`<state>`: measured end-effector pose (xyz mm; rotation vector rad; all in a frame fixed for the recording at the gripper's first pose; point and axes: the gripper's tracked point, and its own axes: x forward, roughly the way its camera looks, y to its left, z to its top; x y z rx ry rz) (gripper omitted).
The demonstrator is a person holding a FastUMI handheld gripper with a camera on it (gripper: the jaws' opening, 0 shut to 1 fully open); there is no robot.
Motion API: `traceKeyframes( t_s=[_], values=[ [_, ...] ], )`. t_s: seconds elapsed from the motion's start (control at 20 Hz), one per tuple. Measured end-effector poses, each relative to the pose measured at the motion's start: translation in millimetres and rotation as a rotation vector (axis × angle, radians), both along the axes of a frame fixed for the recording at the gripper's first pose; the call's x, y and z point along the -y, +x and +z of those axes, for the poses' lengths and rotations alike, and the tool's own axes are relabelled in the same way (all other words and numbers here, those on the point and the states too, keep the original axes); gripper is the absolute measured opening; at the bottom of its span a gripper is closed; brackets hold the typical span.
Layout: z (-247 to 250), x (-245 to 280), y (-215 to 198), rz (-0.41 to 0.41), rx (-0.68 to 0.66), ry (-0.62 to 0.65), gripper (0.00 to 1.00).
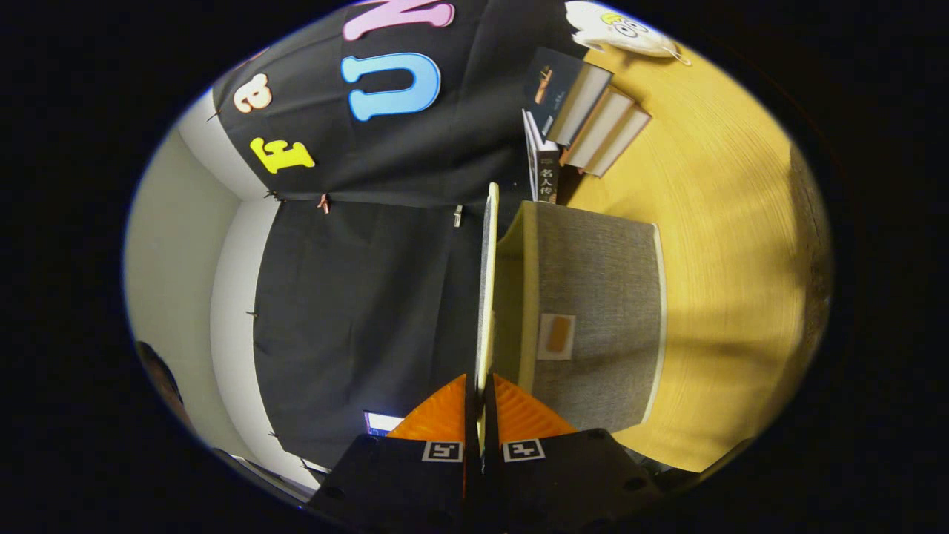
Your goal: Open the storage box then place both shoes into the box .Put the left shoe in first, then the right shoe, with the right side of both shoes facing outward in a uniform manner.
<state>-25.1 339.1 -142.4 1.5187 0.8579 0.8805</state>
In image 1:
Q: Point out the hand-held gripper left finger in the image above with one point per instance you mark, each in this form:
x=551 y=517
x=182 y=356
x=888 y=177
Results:
x=400 y=482

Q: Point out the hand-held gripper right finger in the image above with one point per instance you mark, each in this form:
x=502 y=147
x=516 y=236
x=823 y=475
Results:
x=556 y=482

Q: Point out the grey fabric storage box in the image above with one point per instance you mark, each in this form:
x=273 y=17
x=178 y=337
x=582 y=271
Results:
x=600 y=297

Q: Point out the lit monitor screen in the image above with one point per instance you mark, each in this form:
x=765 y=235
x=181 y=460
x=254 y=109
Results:
x=379 y=423

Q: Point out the pink clip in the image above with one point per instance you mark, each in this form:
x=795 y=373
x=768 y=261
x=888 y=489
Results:
x=323 y=202

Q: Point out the white portrait cover book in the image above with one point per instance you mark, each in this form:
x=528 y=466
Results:
x=547 y=178

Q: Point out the brown spine book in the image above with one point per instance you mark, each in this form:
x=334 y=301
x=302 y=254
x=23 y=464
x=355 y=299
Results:
x=608 y=126
x=623 y=144

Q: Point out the dark cover book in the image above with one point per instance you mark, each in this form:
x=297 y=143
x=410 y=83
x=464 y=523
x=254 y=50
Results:
x=552 y=85

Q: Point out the white plush toy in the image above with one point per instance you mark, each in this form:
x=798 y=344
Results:
x=619 y=30

